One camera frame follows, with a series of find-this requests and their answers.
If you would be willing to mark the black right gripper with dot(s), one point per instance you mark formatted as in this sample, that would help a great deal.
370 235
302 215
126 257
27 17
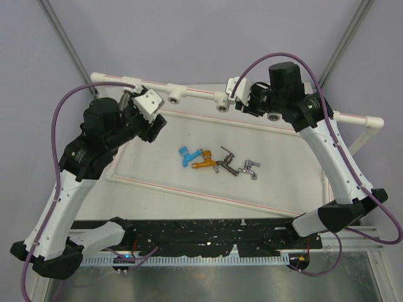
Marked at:
249 109

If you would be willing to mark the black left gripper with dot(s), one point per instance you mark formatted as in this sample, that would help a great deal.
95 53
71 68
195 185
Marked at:
150 129

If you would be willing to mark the dark long-spout faucet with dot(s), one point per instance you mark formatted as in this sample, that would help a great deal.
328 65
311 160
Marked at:
123 102

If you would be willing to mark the white PVC pipe frame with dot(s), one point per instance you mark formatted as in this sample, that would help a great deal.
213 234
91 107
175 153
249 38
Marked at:
149 181

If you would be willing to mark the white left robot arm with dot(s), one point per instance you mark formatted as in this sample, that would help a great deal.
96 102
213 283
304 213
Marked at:
50 249

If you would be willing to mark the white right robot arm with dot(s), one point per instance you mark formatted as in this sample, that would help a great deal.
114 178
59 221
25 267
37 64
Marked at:
314 121

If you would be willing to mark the chrome metal faucet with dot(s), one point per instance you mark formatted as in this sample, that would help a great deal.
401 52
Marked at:
248 168

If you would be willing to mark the grey metal faucet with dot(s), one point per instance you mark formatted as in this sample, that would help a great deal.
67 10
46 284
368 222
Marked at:
226 162

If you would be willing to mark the blue plastic faucet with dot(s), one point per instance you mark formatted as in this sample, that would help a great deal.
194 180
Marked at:
187 157

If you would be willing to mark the orange plastic faucet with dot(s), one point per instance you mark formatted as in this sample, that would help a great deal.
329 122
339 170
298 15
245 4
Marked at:
207 162

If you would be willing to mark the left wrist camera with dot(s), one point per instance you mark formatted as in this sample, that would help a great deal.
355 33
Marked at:
149 104

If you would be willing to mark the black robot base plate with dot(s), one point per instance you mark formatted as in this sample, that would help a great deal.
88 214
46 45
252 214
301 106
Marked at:
252 237

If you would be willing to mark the white slotted cable duct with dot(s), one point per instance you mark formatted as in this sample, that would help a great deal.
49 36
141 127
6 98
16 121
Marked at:
103 260

